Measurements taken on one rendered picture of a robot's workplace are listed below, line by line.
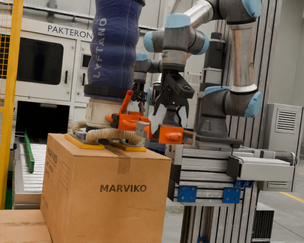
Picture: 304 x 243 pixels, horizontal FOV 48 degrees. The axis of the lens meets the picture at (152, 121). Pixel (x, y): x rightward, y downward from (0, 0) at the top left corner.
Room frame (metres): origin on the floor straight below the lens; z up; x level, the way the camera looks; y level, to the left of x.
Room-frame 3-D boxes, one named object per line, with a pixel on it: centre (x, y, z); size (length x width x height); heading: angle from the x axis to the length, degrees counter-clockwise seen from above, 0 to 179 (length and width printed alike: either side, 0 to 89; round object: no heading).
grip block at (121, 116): (1.34, 0.10, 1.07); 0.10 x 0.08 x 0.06; 116
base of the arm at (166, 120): (2.07, -0.14, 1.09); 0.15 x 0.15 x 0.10
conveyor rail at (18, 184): (2.86, 1.10, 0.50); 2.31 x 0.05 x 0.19; 22
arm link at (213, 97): (1.59, -0.29, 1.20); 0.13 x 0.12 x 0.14; 54
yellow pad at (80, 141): (1.52, 0.30, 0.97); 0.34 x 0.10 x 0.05; 26
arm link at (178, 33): (1.04, -0.05, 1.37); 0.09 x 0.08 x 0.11; 144
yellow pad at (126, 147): (1.60, 0.13, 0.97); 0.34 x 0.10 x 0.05; 26
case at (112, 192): (1.56, 0.21, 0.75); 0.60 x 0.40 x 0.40; 26
